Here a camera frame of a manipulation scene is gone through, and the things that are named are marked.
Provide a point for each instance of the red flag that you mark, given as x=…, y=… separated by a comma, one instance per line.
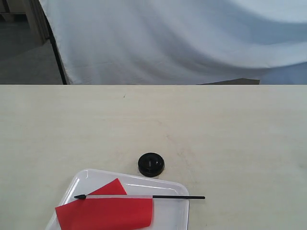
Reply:
x=111, y=208

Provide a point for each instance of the black round flag base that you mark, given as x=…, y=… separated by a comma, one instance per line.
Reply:
x=151, y=164

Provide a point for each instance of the white backdrop cloth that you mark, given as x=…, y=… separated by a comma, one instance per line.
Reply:
x=180, y=41

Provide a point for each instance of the white plastic tray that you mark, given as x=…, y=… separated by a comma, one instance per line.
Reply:
x=169, y=214

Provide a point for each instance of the black backdrop stand pole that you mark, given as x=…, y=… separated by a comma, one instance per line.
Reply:
x=56, y=54

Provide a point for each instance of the wooden furniture in background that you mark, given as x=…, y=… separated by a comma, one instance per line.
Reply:
x=10, y=9

